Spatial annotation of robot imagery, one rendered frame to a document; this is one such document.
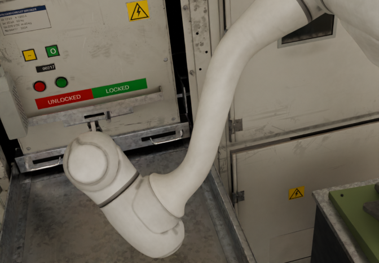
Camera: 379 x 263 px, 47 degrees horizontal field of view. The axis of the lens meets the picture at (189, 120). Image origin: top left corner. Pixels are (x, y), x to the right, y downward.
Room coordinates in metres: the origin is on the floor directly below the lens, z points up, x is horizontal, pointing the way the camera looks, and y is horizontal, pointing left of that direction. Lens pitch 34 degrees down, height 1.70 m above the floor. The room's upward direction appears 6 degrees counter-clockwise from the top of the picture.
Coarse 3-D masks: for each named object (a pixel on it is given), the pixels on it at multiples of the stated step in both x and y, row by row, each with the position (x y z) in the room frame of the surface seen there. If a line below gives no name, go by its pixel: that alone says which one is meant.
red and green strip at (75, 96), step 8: (136, 80) 1.12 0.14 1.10; (144, 80) 1.12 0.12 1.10; (96, 88) 1.10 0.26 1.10; (104, 88) 1.10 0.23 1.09; (112, 88) 1.11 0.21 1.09; (120, 88) 1.11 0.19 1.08; (128, 88) 1.11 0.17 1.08; (136, 88) 1.12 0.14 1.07; (144, 88) 1.12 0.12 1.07; (56, 96) 1.08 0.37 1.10; (64, 96) 1.08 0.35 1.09; (72, 96) 1.09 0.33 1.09; (80, 96) 1.09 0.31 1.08; (88, 96) 1.09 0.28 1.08; (96, 96) 1.10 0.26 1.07; (104, 96) 1.10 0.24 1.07; (40, 104) 1.07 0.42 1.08; (48, 104) 1.07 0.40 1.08; (56, 104) 1.08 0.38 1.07
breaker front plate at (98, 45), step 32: (32, 0) 1.08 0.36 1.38; (64, 0) 1.09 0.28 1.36; (96, 0) 1.11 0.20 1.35; (128, 0) 1.12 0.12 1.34; (160, 0) 1.13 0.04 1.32; (0, 32) 1.07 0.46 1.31; (32, 32) 1.08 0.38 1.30; (64, 32) 1.09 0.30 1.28; (96, 32) 1.10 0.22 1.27; (128, 32) 1.12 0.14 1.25; (160, 32) 1.13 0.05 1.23; (32, 64) 1.07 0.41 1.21; (64, 64) 1.09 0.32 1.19; (96, 64) 1.10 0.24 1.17; (128, 64) 1.12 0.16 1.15; (160, 64) 1.13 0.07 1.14; (32, 96) 1.07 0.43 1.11; (128, 96) 1.11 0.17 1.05; (32, 128) 1.06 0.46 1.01; (64, 128) 1.08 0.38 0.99; (128, 128) 1.11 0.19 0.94
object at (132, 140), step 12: (180, 120) 1.14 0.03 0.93; (132, 132) 1.11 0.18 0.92; (144, 132) 1.10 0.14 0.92; (156, 132) 1.11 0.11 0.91; (168, 132) 1.12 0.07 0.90; (120, 144) 1.09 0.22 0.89; (132, 144) 1.10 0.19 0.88; (144, 144) 1.10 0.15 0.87; (24, 156) 1.04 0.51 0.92; (36, 156) 1.05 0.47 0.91; (48, 156) 1.06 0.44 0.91; (24, 168) 1.04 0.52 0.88
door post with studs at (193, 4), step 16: (192, 0) 1.10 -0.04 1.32; (192, 16) 1.10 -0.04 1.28; (192, 32) 1.10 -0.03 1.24; (208, 32) 1.11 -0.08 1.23; (192, 48) 1.11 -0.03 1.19; (208, 48) 1.11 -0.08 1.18; (192, 64) 1.11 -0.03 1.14; (208, 64) 1.11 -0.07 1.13; (192, 80) 1.10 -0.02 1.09; (192, 96) 1.10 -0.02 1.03; (192, 112) 1.10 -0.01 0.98
